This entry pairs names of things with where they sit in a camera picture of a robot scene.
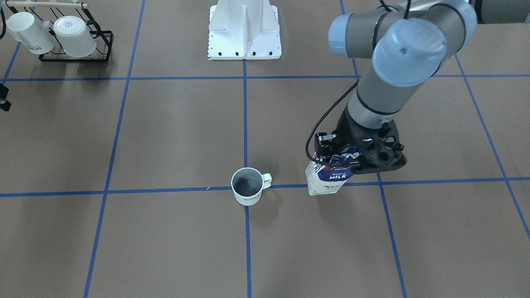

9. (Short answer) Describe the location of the white mug grey interior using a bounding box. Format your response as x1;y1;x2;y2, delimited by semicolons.
231;167;272;206

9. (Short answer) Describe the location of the black wire mug rack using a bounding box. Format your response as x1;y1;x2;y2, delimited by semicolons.
1;0;114;62

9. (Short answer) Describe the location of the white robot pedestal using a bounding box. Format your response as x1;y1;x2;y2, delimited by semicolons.
207;0;282;60

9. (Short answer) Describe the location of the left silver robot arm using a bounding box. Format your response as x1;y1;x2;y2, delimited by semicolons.
312;0;529;168

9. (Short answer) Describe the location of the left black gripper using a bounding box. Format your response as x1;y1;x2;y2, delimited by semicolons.
315;107;390;162

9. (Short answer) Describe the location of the white mug upper rack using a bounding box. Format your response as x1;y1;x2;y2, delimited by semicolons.
53;16;96;58

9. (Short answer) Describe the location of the white mug lower rack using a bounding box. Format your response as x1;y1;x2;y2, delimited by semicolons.
4;12;55;55

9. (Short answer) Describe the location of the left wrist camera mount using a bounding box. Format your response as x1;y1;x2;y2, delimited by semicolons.
351;120;407;174

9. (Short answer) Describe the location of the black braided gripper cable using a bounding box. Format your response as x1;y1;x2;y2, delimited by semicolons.
306;81;359;168

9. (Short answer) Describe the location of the blue white milk carton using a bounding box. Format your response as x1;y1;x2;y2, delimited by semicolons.
305;147;360;196

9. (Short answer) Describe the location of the white mug rack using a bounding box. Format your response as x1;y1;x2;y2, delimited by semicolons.
4;12;55;55
53;16;96;58

